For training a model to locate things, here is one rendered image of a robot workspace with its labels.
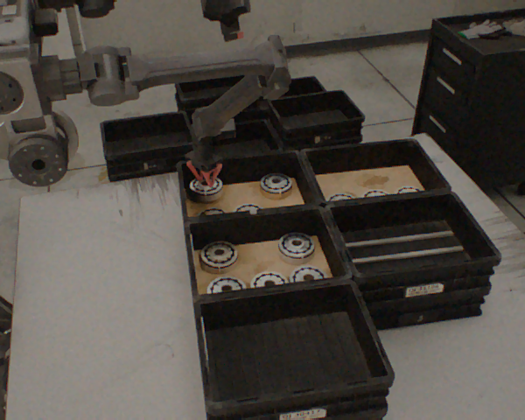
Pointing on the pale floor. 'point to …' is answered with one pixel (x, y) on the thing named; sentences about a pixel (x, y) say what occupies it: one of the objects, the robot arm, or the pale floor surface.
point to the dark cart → (485, 100)
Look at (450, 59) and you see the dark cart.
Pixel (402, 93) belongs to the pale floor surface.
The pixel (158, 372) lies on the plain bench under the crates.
